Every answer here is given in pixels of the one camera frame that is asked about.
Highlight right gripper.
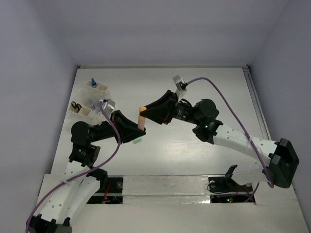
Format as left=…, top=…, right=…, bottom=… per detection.
left=140, top=91, right=201, bottom=126

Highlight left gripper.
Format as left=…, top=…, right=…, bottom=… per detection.
left=89, top=110, right=145, bottom=144

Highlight orange highlighter marker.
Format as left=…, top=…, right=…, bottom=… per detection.
left=138, top=116, right=145, bottom=131

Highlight orange marker cap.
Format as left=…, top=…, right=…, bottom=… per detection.
left=138, top=106, right=147, bottom=118

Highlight clear jar purple contents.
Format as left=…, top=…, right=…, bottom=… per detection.
left=83, top=98, right=94, bottom=109

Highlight black handled scissors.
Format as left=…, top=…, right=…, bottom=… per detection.
left=71, top=101, right=82, bottom=113

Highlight clear spray bottle blue cap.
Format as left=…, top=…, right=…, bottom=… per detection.
left=91, top=78, right=97, bottom=88

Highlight clear jar blue beads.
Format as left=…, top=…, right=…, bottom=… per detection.
left=94, top=101, right=100, bottom=111

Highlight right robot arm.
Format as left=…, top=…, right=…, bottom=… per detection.
left=140, top=90, right=299, bottom=190

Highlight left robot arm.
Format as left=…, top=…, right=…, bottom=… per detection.
left=26, top=110, right=146, bottom=233

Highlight green marker cap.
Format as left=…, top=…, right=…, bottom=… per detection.
left=133, top=137, right=142, bottom=144

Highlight cream divided box front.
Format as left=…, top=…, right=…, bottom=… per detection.
left=68, top=105, right=94, bottom=120

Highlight cream divided box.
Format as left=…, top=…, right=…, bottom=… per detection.
left=85, top=80, right=109, bottom=93
left=68, top=105, right=94, bottom=120

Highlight cream divided box rear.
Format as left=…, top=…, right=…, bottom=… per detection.
left=85, top=80, right=109, bottom=93

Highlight clear organizer bin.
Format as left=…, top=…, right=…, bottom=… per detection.
left=69, top=87, right=110, bottom=124

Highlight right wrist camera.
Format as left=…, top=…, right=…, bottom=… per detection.
left=173, top=75, right=187, bottom=99

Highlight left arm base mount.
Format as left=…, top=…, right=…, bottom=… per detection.
left=87, top=176, right=123, bottom=204

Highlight aluminium side rail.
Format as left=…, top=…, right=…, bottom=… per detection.
left=242, top=65, right=271, bottom=140

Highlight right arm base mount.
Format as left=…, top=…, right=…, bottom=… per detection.
left=207, top=165, right=256, bottom=204

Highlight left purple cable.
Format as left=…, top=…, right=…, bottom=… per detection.
left=25, top=101, right=122, bottom=233

